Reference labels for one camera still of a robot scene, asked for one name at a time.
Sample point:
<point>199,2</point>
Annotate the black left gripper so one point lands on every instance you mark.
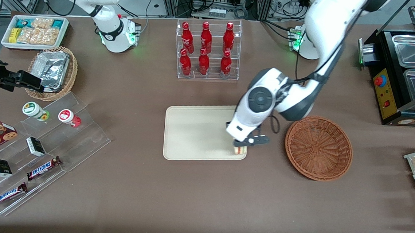
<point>227,123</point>

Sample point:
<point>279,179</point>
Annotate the triangular sandwich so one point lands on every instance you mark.
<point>239,151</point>

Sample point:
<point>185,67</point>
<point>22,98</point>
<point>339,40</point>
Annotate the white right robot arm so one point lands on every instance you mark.
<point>108,25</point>

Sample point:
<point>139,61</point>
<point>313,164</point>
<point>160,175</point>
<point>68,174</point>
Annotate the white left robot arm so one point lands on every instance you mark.
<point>267,98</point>

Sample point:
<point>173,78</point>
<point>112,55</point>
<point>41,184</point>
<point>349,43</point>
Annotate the beige plastic tray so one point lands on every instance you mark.
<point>199,132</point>

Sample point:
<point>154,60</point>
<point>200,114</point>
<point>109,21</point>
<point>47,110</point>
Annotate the light tan wicker basket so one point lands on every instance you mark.
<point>72,70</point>

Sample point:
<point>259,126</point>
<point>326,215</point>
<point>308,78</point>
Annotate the dark brown wicker basket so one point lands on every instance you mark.
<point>318,150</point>

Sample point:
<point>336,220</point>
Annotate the green lid white cup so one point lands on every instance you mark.
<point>32,109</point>

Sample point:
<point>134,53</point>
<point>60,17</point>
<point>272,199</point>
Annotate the aluminium foil container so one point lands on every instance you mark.
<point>52,67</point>

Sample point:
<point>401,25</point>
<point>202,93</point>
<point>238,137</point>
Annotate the white plastic snack bin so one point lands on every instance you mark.
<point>5,42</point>

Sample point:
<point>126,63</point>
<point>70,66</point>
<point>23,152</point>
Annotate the yellow snack pack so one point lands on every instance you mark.
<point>14,35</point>

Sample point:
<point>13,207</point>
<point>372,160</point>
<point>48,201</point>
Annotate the large clear cracker bag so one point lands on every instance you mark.
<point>39,36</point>

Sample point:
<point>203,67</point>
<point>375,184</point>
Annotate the red lid white cup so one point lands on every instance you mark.
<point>67,115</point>

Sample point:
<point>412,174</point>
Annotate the teal snack pack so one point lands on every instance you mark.
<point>25,22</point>
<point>58,23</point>

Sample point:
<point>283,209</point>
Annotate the small clear cracker bag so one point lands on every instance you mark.
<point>42,23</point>

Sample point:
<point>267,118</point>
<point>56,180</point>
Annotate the small black carton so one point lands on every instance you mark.
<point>35,147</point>
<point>1,168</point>

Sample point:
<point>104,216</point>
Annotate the red cola bottle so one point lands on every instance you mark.
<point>206,39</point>
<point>187,38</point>
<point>185,64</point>
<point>228,39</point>
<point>226,65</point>
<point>204,64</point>

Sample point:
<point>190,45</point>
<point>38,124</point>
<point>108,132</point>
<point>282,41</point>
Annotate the clear acrylic stepped shelf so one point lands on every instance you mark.
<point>81,140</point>

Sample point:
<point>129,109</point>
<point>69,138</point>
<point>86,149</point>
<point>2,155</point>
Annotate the clear acrylic bottle rack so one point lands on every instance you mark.
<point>214,64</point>

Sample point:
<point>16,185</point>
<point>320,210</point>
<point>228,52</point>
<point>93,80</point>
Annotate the Snickers chocolate bar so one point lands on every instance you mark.
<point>43,168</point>
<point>6,195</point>

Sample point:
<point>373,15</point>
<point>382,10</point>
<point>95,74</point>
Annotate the white power strip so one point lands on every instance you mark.
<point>217,12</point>

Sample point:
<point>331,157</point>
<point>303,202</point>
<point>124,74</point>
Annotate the black food warmer machine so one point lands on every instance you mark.
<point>387,110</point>

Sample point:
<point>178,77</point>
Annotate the red emergency stop button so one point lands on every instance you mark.
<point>380,81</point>

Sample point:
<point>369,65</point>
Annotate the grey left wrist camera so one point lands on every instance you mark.
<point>260,139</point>

